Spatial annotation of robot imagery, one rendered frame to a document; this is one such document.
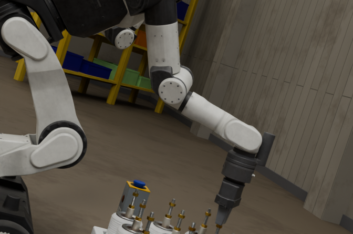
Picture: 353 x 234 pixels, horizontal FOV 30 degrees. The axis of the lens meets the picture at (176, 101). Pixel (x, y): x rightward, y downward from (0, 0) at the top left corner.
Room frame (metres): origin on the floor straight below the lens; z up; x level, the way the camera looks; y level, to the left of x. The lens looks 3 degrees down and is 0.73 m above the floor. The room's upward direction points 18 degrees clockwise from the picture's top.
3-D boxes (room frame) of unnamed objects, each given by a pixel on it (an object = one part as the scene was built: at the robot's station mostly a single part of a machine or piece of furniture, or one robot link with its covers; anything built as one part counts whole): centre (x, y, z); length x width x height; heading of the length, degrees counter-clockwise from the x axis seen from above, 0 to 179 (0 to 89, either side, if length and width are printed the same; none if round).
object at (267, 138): (1.89, -0.24, 0.57); 0.11 x 0.11 x 0.11; 89
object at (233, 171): (1.88, -0.23, 0.45); 0.13 x 0.10 x 0.12; 162
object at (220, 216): (1.86, -0.22, 0.36); 0.03 x 0.02 x 0.06; 72
